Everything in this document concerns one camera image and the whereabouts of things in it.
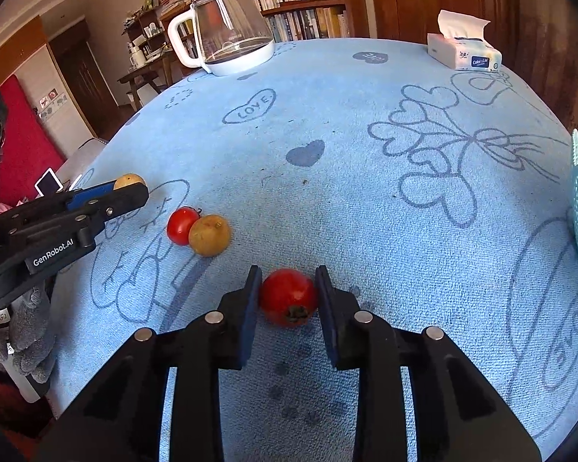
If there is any person's left hand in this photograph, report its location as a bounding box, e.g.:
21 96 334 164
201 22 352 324
0 286 56 383

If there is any small red tomato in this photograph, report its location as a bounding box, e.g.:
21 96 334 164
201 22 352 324
166 207 201 246

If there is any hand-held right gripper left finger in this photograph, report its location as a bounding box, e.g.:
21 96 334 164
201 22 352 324
34 264 263 462

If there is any small yellow pear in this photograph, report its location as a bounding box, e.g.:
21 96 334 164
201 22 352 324
113 173 146 192

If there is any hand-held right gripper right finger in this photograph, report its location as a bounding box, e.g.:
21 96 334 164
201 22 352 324
314 264 543 462

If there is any red cloth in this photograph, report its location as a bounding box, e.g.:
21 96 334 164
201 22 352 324
0 74 67 209

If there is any wooden bookshelf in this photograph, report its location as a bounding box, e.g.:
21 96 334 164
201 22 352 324
159 0 373 45

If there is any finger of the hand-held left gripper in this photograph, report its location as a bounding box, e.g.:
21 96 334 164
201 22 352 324
77 184 150 238
53 180 121 213

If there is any tissue pack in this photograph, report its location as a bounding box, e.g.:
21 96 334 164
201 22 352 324
426 10 503 73

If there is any patterned curtain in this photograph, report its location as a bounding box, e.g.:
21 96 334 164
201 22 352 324
513 0 578 131

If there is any red pomegranate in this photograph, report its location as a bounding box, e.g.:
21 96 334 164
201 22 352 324
259 268 319 328

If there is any small wooden shelf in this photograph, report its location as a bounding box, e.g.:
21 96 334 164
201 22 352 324
123 7 173 65

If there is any wooden bench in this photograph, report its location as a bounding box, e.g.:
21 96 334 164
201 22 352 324
118 58 175 111

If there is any glass kettle with white handle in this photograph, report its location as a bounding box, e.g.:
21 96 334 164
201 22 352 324
167 0 275 77

